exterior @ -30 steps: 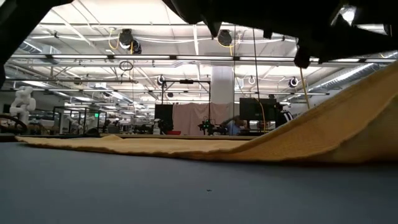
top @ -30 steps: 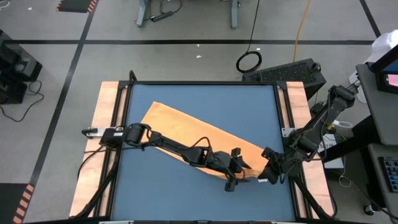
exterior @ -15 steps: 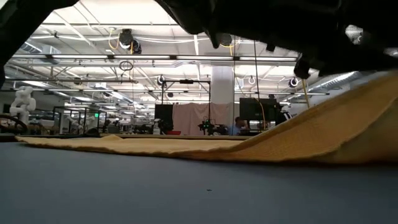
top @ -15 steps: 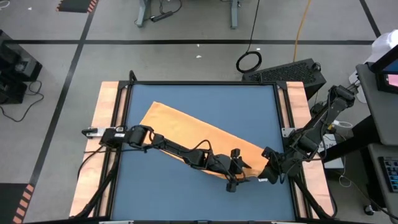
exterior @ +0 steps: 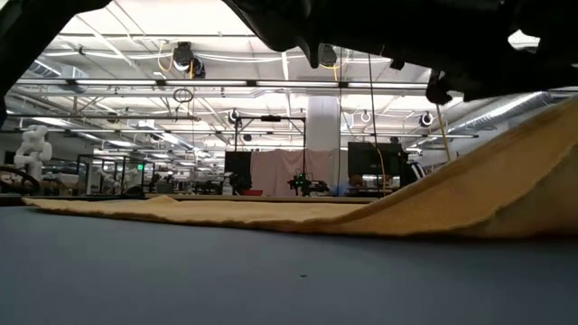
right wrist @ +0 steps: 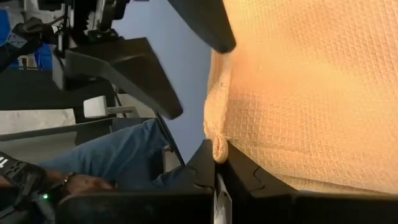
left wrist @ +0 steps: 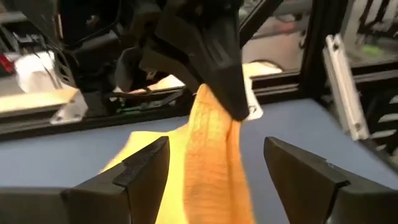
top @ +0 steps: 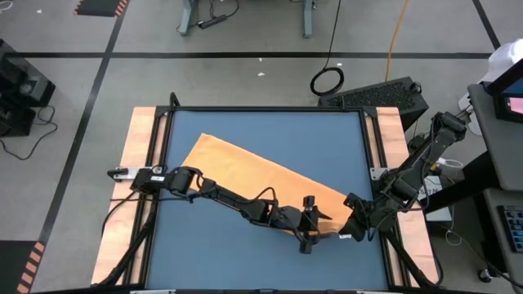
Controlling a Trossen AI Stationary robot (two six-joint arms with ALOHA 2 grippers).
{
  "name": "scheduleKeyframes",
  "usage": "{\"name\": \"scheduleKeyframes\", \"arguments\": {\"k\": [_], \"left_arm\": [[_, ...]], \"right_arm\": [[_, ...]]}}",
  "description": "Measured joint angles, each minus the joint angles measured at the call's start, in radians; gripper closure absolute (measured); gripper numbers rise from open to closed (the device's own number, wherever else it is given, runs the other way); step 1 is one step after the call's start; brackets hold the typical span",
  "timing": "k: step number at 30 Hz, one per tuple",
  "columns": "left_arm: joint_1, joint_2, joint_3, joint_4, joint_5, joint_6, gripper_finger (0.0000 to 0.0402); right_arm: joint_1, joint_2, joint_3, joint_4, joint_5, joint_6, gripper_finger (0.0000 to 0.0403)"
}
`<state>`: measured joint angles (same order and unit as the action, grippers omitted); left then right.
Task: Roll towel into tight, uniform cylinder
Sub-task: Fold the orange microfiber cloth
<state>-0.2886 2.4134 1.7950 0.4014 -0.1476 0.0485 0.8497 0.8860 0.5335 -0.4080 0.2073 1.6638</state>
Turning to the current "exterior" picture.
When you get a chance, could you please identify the yellow orange waffle towel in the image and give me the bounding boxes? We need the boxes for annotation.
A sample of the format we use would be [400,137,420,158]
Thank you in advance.
[22,97,578,240]

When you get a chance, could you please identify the pink beige hanging curtain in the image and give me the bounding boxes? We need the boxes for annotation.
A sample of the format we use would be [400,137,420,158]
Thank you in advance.
[249,148,340,198]

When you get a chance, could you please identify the small robot green lights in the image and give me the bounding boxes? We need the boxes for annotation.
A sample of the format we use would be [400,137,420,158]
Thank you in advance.
[287,172,331,198]

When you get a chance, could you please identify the black upright panel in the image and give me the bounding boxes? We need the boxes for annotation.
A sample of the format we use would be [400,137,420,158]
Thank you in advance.
[223,151,253,191]

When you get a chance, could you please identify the white round pillar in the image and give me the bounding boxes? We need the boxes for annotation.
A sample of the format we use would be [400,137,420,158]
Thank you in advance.
[305,95,341,153]

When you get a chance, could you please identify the wooden top workbench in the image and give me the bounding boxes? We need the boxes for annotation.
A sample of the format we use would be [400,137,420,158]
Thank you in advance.
[144,192,378,204]

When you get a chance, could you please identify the black computer monitor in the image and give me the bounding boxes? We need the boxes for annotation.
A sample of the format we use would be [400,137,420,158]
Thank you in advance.
[346,141,407,189]

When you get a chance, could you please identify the long ceiling light bar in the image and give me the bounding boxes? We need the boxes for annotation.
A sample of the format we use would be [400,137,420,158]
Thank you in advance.
[15,78,430,90]

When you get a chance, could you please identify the black overhead camera gantry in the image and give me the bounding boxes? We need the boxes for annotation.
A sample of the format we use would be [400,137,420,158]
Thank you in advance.
[233,115,308,190]

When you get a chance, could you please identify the black hanging cable ring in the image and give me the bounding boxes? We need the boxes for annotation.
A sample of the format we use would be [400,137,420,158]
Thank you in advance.
[172,87,195,105]

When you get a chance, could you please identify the yellow hanging cable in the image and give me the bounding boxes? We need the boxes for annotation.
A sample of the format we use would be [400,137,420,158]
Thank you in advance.
[433,103,453,163]

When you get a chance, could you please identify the black frame enclosure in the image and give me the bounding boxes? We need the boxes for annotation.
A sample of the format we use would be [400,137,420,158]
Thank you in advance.
[75,153,157,196]

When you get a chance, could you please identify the silver ventilation duct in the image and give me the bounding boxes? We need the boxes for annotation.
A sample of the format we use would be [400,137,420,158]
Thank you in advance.
[444,91,555,135]
[0,42,89,94]

